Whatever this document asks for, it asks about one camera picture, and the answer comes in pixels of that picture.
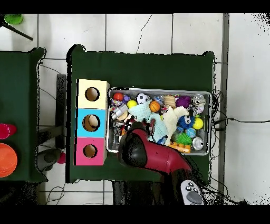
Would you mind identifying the wooden box with three holes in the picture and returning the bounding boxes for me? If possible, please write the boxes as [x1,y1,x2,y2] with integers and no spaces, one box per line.
[73,79,111,166]

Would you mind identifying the purple spiky ball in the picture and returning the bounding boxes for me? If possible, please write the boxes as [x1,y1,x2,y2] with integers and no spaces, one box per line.
[175,95,192,109]

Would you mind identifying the silver mesh bin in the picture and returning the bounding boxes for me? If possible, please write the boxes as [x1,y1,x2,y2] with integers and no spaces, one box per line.
[106,87,212,156]

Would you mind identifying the colourful patterned cloth scrunchie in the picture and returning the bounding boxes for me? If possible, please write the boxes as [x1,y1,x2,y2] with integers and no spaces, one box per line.
[109,98,123,107]

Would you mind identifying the black and white soccer ball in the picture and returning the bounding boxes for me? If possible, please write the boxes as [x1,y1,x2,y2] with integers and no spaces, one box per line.
[136,92,150,105]

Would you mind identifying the grey rounded device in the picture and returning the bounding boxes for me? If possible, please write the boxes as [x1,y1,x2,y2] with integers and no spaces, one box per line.
[36,147,62,172]

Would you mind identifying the black metal stand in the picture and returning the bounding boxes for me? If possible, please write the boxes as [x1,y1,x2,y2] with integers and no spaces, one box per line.
[55,73,68,150]

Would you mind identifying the cream cloth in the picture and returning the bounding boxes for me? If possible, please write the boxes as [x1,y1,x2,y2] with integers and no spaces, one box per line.
[161,105,190,146]

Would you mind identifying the orange round disc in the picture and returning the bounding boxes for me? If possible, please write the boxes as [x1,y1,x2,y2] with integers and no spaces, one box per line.
[0,143,18,178]

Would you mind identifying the pink cup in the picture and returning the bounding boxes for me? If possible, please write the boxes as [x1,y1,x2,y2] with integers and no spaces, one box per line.
[0,123,17,140]

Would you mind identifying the black rod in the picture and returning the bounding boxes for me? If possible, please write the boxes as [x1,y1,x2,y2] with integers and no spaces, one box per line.
[0,20,34,41]

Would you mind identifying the brown toy sausage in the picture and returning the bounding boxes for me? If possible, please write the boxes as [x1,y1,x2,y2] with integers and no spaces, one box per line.
[147,118,156,136]

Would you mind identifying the mint green cloth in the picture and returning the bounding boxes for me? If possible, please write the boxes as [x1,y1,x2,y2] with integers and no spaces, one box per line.
[128,100,169,143]

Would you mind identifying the black cable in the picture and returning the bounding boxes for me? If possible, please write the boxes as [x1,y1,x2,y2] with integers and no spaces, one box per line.
[213,117,270,124]

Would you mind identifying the silver toy robot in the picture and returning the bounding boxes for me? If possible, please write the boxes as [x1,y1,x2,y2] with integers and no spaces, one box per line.
[111,104,129,120]

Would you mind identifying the dark green table cloth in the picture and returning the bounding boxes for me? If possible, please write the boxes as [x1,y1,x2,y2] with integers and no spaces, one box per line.
[0,47,49,184]
[65,44,216,184]

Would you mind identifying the long orange toy brick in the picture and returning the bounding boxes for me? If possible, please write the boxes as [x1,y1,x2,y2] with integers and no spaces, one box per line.
[168,141,191,154]

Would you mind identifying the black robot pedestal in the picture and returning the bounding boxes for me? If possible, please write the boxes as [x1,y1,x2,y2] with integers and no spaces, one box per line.
[111,180,182,206]

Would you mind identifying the small orange basketball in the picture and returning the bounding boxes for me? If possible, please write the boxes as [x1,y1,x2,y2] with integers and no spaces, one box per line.
[149,100,161,113]

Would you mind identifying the green round object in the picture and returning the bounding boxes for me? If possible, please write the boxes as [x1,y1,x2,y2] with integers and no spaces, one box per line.
[4,14,24,25]

